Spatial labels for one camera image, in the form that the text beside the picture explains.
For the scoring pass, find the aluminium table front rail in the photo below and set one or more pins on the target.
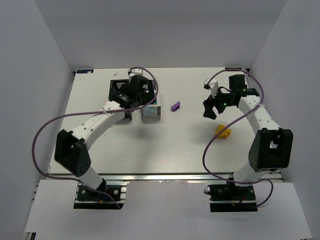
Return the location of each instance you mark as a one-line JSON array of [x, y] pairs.
[[169, 177]]

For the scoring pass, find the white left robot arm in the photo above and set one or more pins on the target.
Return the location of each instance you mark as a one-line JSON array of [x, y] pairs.
[[72, 147]]

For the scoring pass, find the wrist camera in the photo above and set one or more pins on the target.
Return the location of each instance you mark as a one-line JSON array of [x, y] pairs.
[[136, 71], [211, 85]]

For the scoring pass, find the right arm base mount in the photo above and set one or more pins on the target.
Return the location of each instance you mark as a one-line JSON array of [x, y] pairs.
[[229, 198]]

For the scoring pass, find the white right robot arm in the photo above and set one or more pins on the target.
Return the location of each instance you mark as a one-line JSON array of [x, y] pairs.
[[272, 145]]

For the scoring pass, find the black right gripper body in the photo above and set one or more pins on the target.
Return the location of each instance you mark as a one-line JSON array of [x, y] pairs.
[[213, 105]]

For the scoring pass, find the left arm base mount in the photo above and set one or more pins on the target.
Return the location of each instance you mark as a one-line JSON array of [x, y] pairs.
[[88, 200]]

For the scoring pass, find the purple stepped lego brick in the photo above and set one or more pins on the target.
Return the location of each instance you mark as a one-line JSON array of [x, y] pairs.
[[175, 106]]

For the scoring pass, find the right blue corner label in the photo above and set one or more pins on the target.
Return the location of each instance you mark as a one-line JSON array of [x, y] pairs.
[[233, 68]]

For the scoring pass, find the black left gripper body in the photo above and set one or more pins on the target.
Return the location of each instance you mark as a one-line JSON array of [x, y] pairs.
[[142, 93]]

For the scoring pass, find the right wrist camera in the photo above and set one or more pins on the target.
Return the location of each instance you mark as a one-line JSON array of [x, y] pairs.
[[211, 85]]

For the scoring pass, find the blue corner label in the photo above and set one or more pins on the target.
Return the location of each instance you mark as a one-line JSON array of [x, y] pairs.
[[84, 71], [233, 68]]

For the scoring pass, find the left blue corner label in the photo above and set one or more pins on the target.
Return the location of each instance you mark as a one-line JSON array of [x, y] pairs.
[[84, 71]]

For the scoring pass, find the black slotted container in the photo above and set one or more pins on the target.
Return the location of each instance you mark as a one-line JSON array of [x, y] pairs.
[[114, 91]]

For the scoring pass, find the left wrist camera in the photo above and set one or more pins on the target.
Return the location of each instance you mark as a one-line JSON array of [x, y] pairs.
[[136, 71]]

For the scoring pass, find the yellow L-shaped lego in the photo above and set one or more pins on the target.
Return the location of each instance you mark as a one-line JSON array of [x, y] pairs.
[[224, 134]]

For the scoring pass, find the white slotted container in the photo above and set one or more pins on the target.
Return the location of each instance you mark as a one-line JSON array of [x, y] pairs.
[[151, 112]]

